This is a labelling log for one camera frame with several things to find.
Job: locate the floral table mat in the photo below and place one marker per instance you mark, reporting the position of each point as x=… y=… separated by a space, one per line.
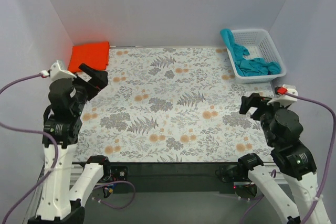
x=171 y=105

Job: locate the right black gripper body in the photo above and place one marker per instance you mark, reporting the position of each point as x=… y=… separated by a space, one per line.
x=260 y=109

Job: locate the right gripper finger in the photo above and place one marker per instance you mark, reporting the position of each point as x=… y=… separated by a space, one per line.
x=252 y=101
x=261 y=109

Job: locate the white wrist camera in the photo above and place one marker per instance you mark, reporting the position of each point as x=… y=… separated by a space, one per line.
x=57 y=71
x=284 y=96

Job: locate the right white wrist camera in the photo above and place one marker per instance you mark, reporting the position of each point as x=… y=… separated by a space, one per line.
x=284 y=96

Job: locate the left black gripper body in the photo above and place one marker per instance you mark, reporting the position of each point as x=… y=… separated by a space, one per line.
x=89 y=85

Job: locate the white plastic basket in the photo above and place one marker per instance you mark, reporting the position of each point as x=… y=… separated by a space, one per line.
x=265 y=51

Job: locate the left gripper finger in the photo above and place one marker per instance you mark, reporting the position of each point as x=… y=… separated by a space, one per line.
x=91 y=87
x=99 y=78

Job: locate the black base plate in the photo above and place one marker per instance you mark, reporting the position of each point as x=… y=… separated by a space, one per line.
x=182 y=177

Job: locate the orange t-shirt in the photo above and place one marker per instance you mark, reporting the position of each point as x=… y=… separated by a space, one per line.
x=95 y=55

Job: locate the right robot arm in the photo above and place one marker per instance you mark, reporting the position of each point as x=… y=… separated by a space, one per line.
x=298 y=168

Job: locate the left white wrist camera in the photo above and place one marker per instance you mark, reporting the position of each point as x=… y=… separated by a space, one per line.
x=57 y=71

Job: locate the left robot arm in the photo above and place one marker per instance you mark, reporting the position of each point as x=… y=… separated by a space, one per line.
x=59 y=203

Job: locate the teal t-shirt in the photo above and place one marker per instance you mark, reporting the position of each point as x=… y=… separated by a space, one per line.
x=249 y=64

